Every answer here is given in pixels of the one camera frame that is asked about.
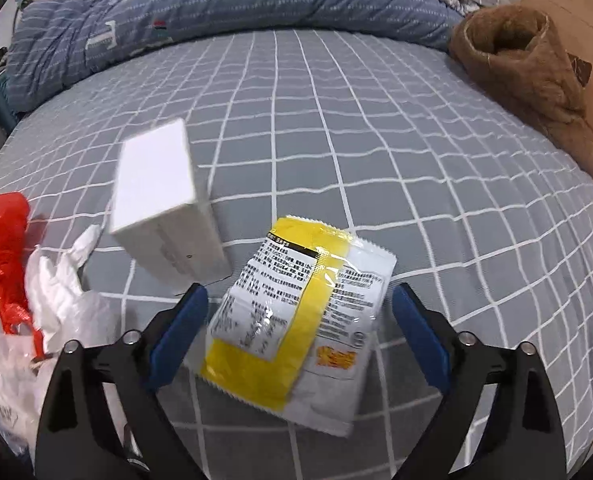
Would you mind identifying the yellow white snack packet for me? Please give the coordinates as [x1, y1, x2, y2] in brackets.
[198, 216, 397, 437]

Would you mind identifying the KEYU cotton pad bag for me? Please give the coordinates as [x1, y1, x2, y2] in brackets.
[0, 334, 57, 455]

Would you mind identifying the crumpled white tissue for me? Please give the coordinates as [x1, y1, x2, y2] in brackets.
[25, 224, 120, 353]

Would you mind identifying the grey checked bed sheet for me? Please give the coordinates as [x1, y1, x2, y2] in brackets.
[0, 29, 593, 463]

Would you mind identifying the white cardboard box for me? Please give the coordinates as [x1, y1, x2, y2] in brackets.
[109, 118, 231, 294]

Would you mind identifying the red plastic bag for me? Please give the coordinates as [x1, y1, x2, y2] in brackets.
[0, 192, 45, 358]

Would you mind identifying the brown fleece jacket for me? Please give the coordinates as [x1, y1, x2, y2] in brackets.
[449, 4, 593, 179]

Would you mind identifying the blue striped quilt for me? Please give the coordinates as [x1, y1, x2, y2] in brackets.
[7, 0, 462, 113]

